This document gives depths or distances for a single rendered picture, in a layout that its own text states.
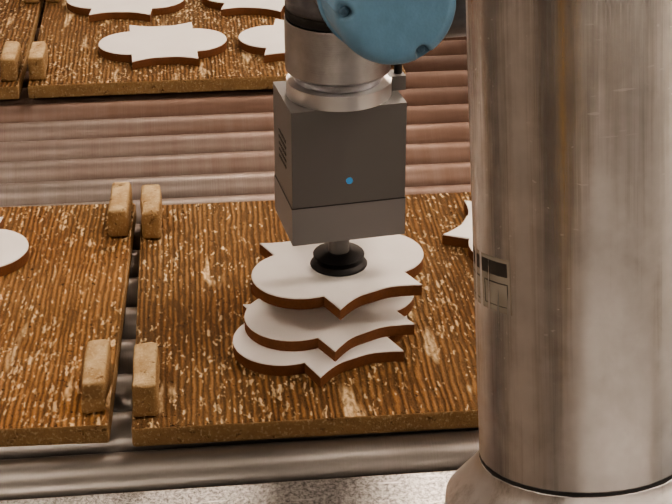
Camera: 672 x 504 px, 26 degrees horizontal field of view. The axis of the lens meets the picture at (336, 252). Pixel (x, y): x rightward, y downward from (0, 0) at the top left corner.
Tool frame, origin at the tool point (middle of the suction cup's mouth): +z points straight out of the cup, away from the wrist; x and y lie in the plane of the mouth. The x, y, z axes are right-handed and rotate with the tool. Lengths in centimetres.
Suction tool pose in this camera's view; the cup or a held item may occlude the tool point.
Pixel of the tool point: (338, 277)
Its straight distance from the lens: 110.5
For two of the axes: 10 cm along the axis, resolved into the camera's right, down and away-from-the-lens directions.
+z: 0.0, 8.9, 4.6
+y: -9.7, 1.1, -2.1
